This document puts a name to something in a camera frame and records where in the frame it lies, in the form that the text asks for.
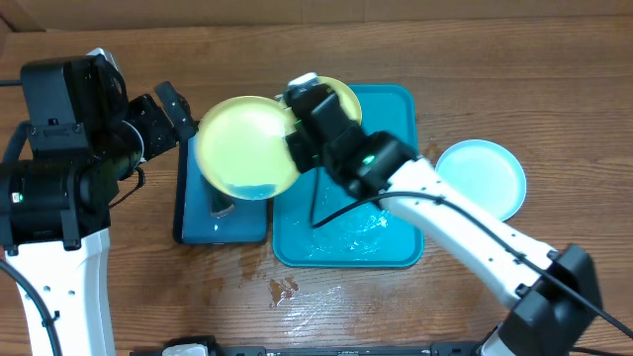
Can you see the green scrubbing sponge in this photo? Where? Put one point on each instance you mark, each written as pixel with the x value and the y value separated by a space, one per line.
pixel 220 203

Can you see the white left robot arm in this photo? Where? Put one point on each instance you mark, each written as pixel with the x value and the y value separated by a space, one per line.
pixel 59 180

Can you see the yellow plate at back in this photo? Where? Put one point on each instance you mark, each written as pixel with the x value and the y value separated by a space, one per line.
pixel 347 98

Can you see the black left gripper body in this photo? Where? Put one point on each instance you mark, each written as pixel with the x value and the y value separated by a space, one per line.
pixel 155 132

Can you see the yellow plate with stain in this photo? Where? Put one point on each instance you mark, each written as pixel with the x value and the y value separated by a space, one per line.
pixel 241 148

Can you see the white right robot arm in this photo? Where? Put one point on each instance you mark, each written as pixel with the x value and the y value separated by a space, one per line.
pixel 552 295

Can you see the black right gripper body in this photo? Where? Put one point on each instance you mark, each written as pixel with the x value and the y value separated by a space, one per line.
pixel 301 131

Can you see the light blue plate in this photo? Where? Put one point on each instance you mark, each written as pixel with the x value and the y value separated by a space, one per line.
pixel 487 174

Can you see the large teal serving tray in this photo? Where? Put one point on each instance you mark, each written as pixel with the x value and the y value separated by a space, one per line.
pixel 364 237

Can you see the small black water tray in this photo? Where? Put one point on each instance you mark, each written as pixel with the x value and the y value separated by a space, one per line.
pixel 193 224

